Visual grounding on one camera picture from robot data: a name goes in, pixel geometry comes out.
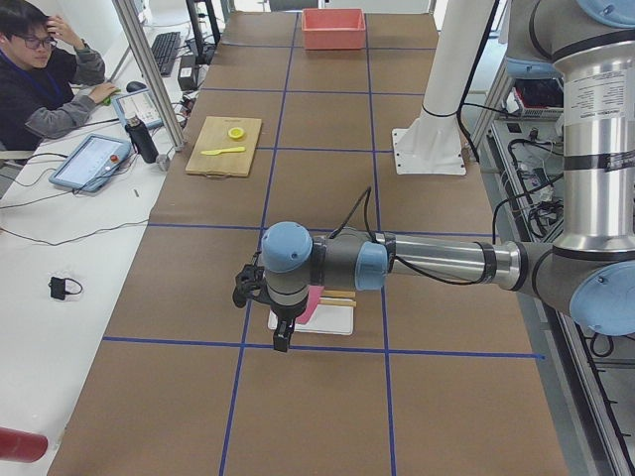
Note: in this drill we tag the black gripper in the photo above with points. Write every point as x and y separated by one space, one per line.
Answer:
287 313

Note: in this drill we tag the pink wiping cloth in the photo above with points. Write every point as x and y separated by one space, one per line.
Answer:
314 297

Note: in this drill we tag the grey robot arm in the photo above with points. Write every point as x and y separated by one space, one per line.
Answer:
587 273

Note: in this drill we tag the black water bottle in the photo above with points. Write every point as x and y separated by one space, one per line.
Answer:
141 139

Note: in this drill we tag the white rectangular tray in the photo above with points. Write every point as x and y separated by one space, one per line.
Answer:
329 319

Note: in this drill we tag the lower wooden stick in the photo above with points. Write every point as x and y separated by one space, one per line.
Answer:
342 302

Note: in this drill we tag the wooden stick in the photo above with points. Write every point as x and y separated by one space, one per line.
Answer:
342 302
338 294

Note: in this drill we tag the upper wooden stick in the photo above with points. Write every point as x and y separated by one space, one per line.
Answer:
338 294

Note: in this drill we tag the yellow plastic knife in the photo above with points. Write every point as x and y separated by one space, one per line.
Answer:
216 152

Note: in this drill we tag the bamboo cutting board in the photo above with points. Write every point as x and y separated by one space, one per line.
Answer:
213 135

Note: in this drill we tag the yellow lemon slice toy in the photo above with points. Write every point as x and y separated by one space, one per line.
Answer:
236 133

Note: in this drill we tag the small silver cylinder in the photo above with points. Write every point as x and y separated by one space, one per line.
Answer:
163 162

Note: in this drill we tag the small black clip device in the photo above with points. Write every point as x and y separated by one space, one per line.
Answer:
61 288

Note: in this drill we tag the near blue teach pendant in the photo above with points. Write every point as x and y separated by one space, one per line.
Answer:
91 165

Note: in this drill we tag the blue teach pendant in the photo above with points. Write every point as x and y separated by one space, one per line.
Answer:
138 103
91 165

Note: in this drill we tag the far blue teach pendant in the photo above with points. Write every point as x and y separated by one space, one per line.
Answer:
138 103

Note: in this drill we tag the black power adapter box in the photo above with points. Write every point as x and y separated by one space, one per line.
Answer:
188 73

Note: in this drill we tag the red cylinder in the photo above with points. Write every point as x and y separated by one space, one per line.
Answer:
21 446

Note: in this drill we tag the black computer mouse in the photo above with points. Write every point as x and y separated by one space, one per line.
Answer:
134 86

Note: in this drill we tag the pink plastic bin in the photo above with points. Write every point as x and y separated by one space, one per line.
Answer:
333 29

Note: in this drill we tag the black keyboard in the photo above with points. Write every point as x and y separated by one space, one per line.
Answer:
164 50

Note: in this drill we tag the seated person in grey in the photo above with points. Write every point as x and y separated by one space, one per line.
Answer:
51 79

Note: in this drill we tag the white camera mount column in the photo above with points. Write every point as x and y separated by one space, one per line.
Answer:
432 143

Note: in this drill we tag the aluminium frame post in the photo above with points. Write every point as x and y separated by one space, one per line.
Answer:
141 51

